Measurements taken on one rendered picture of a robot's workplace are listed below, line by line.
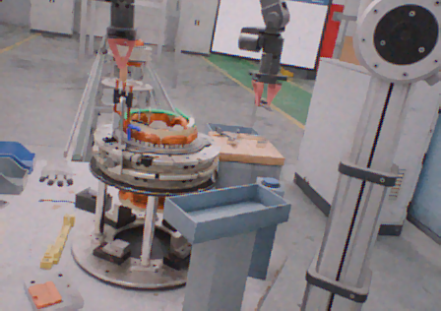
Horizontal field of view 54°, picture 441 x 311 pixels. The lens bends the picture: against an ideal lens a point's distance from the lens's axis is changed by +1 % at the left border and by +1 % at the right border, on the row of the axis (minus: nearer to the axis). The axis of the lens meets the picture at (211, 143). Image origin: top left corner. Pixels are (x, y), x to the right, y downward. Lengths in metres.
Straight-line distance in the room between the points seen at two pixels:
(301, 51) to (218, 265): 1.36
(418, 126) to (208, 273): 2.65
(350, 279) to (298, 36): 1.32
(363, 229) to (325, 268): 0.12
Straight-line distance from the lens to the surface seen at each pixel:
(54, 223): 1.32
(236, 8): 2.11
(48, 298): 1.00
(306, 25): 2.06
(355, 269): 0.97
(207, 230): 0.79
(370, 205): 0.91
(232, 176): 1.19
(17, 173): 1.60
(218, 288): 0.92
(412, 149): 3.40
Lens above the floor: 1.42
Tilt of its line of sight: 17 degrees down
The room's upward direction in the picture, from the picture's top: 9 degrees clockwise
